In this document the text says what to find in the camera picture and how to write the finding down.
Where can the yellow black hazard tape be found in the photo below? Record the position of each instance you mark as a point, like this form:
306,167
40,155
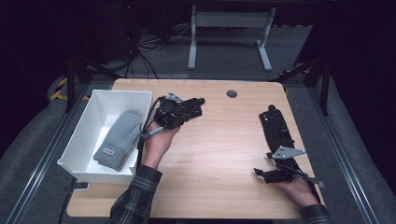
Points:
59,91

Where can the black metal stand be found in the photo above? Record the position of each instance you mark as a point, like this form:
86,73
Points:
70,84
325,90

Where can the grey metal floor rail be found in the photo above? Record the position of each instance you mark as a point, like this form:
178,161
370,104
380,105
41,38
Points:
345,161
40,168

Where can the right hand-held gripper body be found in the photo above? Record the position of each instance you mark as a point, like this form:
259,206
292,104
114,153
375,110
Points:
286,172

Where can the black gripper dock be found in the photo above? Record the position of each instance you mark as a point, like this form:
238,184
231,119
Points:
195,107
275,130

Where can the grey table bracket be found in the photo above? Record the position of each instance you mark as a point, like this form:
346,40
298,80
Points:
319,183

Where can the person's left hand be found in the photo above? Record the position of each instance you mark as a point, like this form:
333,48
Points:
158,143

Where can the grey knit mitten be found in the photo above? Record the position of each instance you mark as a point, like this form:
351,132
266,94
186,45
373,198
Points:
120,140

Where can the person's right hand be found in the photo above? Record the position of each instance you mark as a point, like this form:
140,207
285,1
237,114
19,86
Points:
299,191

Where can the white box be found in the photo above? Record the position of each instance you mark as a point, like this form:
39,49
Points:
93,124

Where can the white metal desk frame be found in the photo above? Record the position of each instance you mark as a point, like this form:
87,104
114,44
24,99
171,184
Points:
230,19

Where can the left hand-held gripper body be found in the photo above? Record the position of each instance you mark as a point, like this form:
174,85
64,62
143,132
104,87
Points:
169,112

